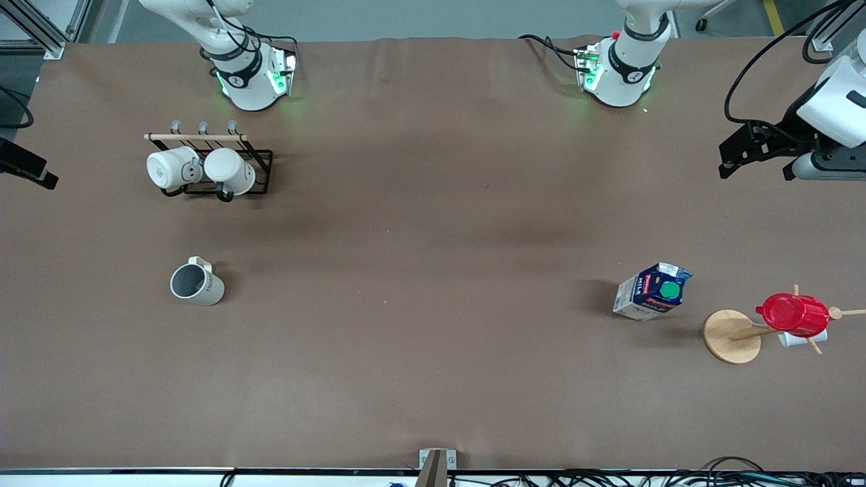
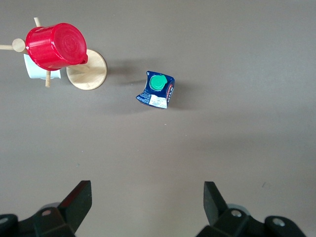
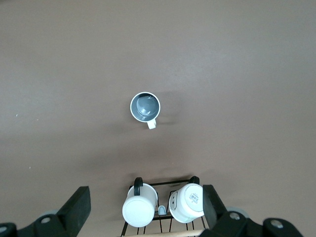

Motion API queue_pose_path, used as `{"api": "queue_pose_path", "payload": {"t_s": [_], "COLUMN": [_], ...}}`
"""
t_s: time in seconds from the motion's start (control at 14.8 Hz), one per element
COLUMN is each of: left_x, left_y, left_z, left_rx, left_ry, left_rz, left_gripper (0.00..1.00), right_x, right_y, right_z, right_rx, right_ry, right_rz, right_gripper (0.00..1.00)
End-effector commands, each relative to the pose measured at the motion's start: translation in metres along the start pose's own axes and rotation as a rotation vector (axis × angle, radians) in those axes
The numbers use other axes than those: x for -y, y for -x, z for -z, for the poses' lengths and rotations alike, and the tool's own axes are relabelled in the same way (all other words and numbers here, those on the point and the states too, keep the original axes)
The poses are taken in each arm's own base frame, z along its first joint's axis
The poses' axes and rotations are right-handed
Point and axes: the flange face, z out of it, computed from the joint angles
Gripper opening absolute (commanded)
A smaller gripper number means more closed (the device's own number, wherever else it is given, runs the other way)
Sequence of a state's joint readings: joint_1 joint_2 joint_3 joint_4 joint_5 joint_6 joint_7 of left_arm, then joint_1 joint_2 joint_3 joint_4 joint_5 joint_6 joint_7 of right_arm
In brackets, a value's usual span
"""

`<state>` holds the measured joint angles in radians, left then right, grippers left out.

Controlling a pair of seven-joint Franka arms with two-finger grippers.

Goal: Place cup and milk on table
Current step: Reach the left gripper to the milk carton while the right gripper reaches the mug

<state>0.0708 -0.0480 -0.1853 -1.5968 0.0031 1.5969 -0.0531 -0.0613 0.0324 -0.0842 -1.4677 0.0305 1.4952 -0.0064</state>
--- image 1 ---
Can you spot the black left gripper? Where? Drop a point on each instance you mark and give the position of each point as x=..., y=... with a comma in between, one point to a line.
x=793, y=128

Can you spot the red plastic cup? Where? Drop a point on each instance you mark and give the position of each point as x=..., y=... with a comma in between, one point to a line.
x=791, y=314

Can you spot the aluminium frame profile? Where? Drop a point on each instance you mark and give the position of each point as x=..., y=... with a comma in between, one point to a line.
x=827, y=42
x=40, y=34

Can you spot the small white cup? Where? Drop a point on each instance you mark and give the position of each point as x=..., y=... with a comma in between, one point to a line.
x=791, y=340

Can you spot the white mug with print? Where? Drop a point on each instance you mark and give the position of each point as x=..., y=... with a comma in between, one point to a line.
x=166, y=169

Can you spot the grey ceramic mug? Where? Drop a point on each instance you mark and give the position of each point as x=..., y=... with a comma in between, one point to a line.
x=203, y=287

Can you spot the brown paper table cover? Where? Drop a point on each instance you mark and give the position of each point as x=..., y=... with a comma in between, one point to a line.
x=433, y=372

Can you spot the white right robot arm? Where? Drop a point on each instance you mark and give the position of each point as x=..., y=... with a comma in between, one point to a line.
x=247, y=88

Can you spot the office chair caster leg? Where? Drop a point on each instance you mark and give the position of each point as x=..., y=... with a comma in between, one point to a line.
x=703, y=24

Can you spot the blue white milk carton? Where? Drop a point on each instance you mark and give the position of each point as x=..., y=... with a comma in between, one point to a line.
x=643, y=301

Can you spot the wooden mug tree stand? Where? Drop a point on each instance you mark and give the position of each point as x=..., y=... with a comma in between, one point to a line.
x=731, y=338

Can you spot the plain white mug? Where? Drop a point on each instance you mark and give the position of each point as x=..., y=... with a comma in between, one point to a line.
x=230, y=169

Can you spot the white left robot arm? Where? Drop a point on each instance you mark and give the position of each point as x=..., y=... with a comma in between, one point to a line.
x=619, y=78

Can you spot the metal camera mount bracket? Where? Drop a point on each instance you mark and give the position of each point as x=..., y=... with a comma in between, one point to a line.
x=426, y=458

